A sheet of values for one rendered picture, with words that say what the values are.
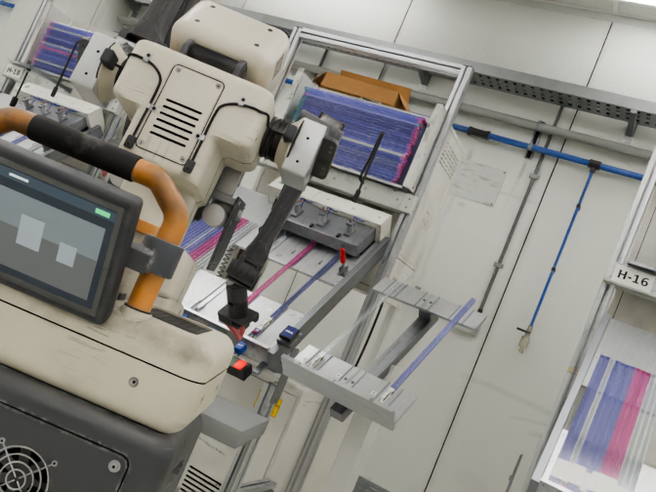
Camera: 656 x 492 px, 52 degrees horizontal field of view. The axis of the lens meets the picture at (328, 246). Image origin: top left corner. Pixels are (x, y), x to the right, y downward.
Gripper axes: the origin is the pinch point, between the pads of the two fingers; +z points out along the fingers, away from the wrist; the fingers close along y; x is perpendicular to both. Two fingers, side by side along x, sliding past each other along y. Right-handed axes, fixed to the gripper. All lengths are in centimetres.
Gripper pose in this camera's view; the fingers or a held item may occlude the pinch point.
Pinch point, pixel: (239, 337)
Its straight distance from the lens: 196.9
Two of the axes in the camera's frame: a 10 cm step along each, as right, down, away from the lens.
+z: -0.2, 8.2, 5.7
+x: -5.4, 4.7, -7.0
